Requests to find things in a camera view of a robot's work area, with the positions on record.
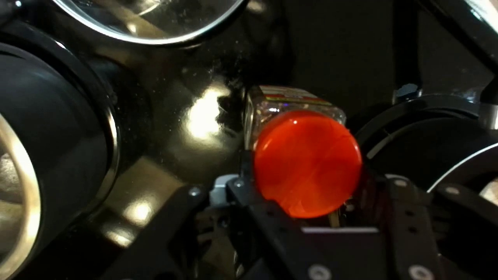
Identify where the black pot left of stove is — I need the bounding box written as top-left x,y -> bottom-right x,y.
0,23 -> 118,280

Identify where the black saucepan with handle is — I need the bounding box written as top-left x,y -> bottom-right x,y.
350,95 -> 498,193

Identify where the black electric stove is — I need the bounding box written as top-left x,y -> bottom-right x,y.
14,0 -> 498,280

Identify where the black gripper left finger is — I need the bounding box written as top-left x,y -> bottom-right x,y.
100,187 -> 209,280

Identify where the glass pot lid black knob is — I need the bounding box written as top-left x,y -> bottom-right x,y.
51,0 -> 248,45

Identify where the spice bottle with orange lid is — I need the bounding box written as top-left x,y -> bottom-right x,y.
243,85 -> 363,218

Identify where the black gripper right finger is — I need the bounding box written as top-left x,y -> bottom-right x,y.
388,176 -> 442,280

